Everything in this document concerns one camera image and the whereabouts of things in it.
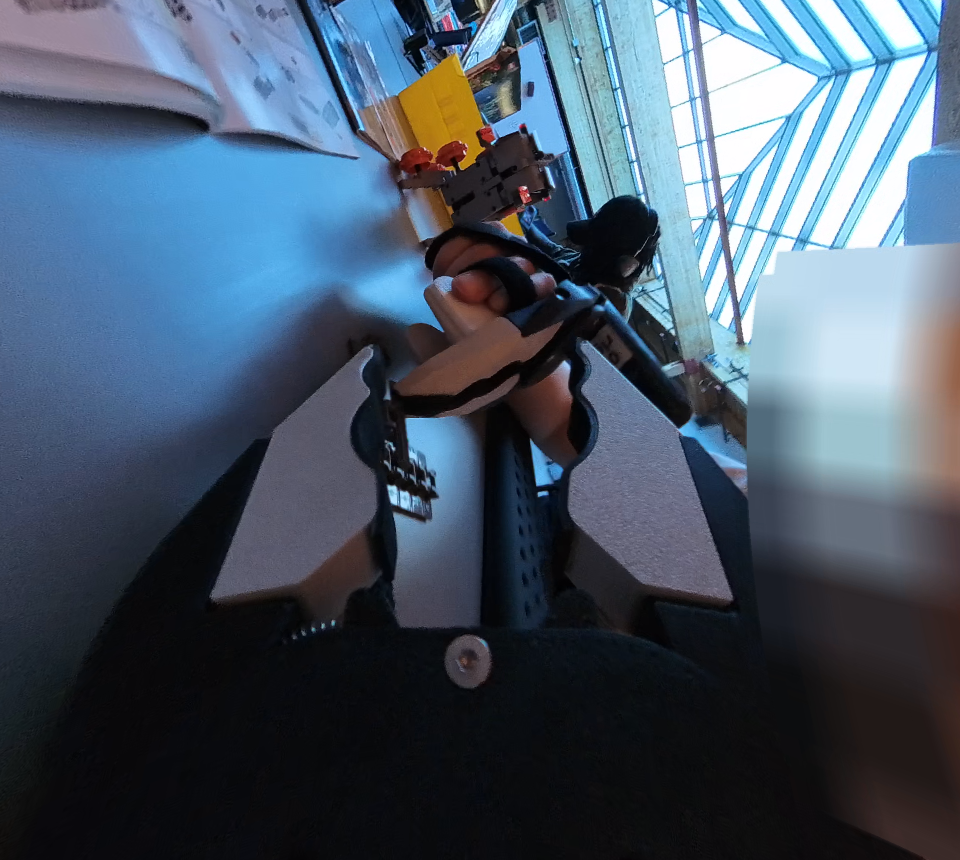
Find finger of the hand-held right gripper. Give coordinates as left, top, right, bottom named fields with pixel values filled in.
left=401, top=320, right=558, bottom=398
left=393, top=391, right=496, bottom=420

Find black toy vehicle orange wheels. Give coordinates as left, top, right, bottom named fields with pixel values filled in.
left=393, top=125, right=560, bottom=220

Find yellow plastic bin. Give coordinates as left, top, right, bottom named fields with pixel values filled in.
left=360, top=54, right=526, bottom=239

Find wooden post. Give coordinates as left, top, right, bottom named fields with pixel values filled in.
left=581, top=0, right=717, bottom=362

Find open instruction booklet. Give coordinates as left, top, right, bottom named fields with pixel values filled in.
left=0, top=0, right=361, bottom=160

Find person's right hand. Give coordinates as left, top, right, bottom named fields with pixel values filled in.
left=431, top=236, right=558, bottom=319

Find large grid window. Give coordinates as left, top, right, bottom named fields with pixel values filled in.
left=637, top=0, right=946, bottom=344

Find black toy track chain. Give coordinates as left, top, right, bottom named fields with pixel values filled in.
left=378, top=380, right=440, bottom=524

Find wooden window ledge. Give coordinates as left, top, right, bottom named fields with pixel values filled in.
left=652, top=320, right=751, bottom=441

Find rusty metal pipe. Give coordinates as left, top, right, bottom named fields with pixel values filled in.
left=673, top=0, right=747, bottom=345

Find grey desk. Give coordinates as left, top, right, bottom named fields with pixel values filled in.
left=0, top=0, right=489, bottom=764

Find person's right forearm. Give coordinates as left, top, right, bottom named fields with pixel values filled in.
left=521, top=358, right=582, bottom=467

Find closed blue booklet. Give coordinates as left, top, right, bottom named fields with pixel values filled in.
left=288, top=0, right=410, bottom=164

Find black perforated panel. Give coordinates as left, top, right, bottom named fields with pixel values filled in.
left=480, top=410, right=571, bottom=629

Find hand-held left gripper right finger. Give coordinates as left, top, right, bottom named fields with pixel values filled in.
left=558, top=343, right=736, bottom=614

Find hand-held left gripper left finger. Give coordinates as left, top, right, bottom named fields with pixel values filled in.
left=210, top=344, right=399, bottom=621

